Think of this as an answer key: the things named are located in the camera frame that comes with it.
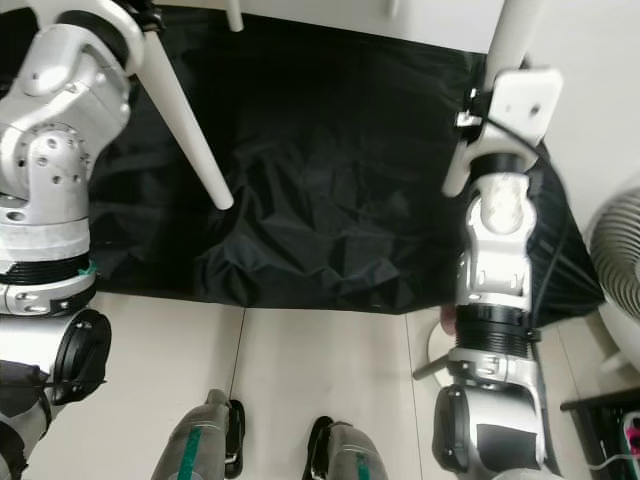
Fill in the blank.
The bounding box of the white floor fan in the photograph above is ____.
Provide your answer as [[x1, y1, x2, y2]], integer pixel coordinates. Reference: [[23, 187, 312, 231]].
[[587, 188, 640, 348]]

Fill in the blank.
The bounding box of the thin white wire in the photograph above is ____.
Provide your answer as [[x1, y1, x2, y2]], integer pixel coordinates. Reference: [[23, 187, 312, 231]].
[[594, 453, 640, 473]]

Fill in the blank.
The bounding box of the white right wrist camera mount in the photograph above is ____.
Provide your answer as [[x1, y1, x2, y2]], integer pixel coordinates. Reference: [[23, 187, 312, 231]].
[[454, 66, 565, 163]]

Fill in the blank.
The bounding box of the black floor rack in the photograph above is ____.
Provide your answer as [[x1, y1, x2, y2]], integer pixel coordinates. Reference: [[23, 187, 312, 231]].
[[559, 388, 640, 473]]

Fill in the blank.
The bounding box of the dark grey robot right foot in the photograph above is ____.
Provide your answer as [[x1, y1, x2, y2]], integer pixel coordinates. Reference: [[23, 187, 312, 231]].
[[304, 414, 393, 480]]

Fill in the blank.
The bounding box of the black tablecloth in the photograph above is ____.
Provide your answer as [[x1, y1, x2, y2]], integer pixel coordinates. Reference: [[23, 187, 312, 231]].
[[0, 0, 607, 315]]

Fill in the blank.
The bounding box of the dark grey robot foot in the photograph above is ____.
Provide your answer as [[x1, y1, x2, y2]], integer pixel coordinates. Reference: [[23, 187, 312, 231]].
[[149, 389, 248, 480], [304, 414, 393, 480]]

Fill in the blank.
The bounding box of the black metal table leg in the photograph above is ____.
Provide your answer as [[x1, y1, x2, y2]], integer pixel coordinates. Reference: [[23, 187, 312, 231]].
[[411, 353, 453, 382]]

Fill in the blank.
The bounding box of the small pink object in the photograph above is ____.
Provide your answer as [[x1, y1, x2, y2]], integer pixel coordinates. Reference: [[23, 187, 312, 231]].
[[439, 304, 463, 338]]

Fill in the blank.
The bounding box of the dark grey robot left foot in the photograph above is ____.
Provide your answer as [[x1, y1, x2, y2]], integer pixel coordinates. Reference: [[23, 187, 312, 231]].
[[149, 389, 248, 480]]

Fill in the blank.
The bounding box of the white round floor base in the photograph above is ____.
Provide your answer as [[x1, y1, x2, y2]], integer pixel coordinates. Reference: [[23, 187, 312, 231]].
[[424, 318, 458, 378]]

